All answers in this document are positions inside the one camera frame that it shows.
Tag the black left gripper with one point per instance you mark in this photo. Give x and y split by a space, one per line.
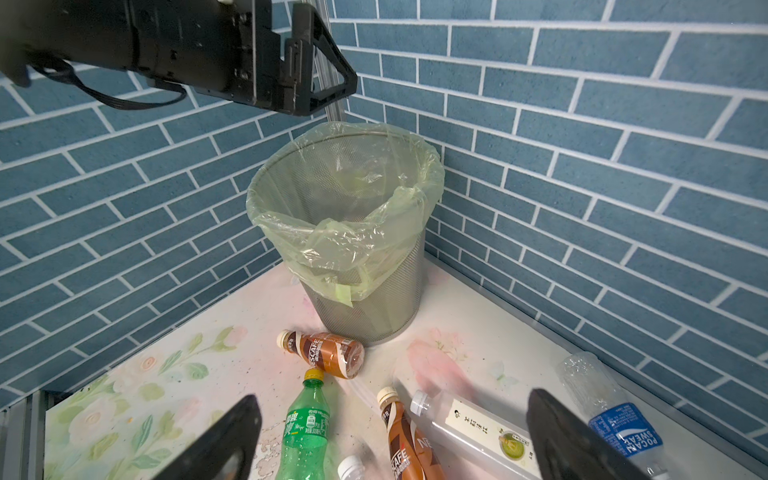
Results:
229 50

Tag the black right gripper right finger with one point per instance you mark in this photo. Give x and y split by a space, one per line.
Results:
566 448

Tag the brown Nescafe coffee bottle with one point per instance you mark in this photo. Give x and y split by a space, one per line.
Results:
411 455

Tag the crushed clear bottle white cap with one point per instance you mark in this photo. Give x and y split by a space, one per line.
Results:
351 468

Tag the square clear tea bottle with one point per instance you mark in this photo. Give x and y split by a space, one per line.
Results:
498 446

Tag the brown coffee bottle near bin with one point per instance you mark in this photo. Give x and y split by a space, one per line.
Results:
335 355

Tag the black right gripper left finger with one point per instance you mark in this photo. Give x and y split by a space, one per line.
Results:
225 451

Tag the blue label Pocari bottle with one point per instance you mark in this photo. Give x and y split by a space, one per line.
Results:
611 414

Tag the mesh bin with green bag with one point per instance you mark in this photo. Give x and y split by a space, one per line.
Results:
346 207

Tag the green soda bottle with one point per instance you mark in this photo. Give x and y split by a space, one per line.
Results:
305 436

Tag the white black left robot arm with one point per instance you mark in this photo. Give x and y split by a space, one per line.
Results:
50 36

